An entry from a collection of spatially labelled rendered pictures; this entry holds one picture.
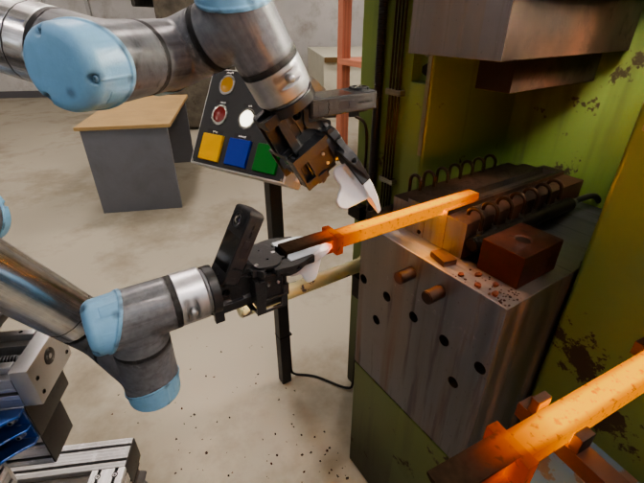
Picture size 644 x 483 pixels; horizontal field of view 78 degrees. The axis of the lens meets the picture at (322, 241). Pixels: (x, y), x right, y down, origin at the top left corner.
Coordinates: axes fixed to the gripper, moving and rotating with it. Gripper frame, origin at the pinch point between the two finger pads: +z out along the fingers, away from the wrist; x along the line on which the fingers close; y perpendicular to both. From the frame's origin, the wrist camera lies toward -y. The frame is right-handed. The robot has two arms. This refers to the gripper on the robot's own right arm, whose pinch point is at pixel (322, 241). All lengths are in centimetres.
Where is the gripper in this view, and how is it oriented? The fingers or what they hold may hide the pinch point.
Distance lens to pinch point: 65.6
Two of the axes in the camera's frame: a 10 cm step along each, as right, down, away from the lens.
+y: -0.1, 8.7, 4.9
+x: 5.5, 4.1, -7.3
